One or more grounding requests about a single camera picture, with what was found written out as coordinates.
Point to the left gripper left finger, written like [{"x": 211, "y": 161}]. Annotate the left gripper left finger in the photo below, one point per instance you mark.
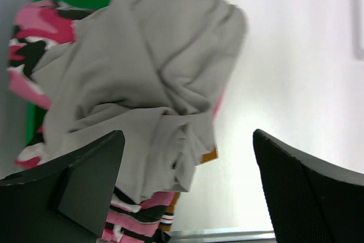
[{"x": 64, "y": 200}]

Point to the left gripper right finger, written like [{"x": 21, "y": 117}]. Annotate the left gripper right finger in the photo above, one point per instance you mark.
[{"x": 308, "y": 199}]

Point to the brown trousers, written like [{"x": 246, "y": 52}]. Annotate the brown trousers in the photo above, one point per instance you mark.
[{"x": 168, "y": 217}]

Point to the grey trousers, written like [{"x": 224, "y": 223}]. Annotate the grey trousers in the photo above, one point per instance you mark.
[{"x": 153, "y": 69}]

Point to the pink camouflage trousers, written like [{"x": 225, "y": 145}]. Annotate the pink camouflage trousers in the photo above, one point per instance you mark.
[{"x": 127, "y": 221}]

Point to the white clothes rack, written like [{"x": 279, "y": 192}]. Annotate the white clothes rack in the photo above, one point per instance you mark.
[{"x": 357, "y": 27}]

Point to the aluminium mounting rail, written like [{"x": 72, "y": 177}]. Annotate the aluminium mounting rail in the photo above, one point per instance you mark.
[{"x": 222, "y": 235}]

